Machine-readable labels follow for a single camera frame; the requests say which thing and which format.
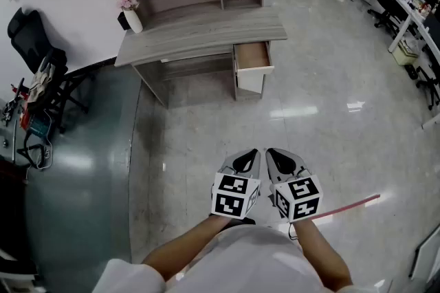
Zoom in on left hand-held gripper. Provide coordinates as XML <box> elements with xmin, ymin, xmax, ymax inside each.
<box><xmin>210</xmin><ymin>148</ymin><xmax>262</xmax><ymax>219</ymax></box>

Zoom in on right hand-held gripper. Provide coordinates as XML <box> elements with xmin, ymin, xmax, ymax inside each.
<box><xmin>265</xmin><ymin>147</ymin><xmax>324</xmax><ymax>224</ymax></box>

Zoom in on white drawer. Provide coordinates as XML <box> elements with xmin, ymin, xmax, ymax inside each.
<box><xmin>233</xmin><ymin>40</ymin><xmax>276</xmax><ymax>95</ymax></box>

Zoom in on person's left forearm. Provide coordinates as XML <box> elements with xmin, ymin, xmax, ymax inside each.
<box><xmin>142</xmin><ymin>215</ymin><xmax>232</xmax><ymax>283</ymax></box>

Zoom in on person's right forearm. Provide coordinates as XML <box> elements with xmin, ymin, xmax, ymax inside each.
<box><xmin>291</xmin><ymin>218</ymin><xmax>354</xmax><ymax>293</ymax></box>

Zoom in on grey wooden desk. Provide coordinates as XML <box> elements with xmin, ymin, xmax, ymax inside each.
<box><xmin>113</xmin><ymin>4</ymin><xmax>288</xmax><ymax>110</ymax></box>

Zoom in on long white workbench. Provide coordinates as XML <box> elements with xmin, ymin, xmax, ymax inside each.
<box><xmin>360</xmin><ymin>0</ymin><xmax>440</xmax><ymax>130</ymax></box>

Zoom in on pink red floor strip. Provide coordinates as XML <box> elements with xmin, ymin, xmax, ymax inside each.
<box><xmin>267</xmin><ymin>193</ymin><xmax>381</xmax><ymax>227</ymax></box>

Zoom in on person's white shirt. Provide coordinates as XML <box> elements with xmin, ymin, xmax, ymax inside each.
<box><xmin>91</xmin><ymin>223</ymin><xmax>348</xmax><ymax>293</ymax></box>

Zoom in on black swivel chair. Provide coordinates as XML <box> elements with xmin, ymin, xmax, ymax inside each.
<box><xmin>404</xmin><ymin>63</ymin><xmax>440</xmax><ymax>111</ymax></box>
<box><xmin>366</xmin><ymin>0</ymin><xmax>404</xmax><ymax>36</ymax></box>

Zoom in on beige waste bin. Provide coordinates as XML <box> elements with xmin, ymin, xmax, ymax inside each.
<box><xmin>391</xmin><ymin>39</ymin><xmax>420</xmax><ymax>67</ymax></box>

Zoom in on white board panel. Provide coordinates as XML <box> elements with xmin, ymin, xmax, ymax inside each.
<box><xmin>408</xmin><ymin>225</ymin><xmax>440</xmax><ymax>281</ymax></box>

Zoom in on white vase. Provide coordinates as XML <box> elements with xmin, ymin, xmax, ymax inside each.
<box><xmin>122</xmin><ymin>8</ymin><xmax>144</xmax><ymax>34</ymax></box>

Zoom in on small black box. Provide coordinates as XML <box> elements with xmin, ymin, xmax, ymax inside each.
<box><xmin>117</xmin><ymin>11</ymin><xmax>130</xmax><ymax>31</ymax></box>

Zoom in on pink flowers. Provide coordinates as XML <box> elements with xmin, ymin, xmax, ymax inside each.
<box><xmin>115</xmin><ymin>0</ymin><xmax>140</xmax><ymax>12</ymax></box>

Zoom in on teal red box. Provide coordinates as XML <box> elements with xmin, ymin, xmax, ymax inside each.
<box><xmin>19</xmin><ymin>109</ymin><xmax>53</xmax><ymax>138</ymax></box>

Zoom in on beige cloth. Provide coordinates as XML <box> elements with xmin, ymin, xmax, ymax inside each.
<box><xmin>27</xmin><ymin>59</ymin><xmax>58</xmax><ymax>103</ymax></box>

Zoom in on black mesh office chair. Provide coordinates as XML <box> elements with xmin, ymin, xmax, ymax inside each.
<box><xmin>7</xmin><ymin>7</ymin><xmax>91</xmax><ymax>134</ymax></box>

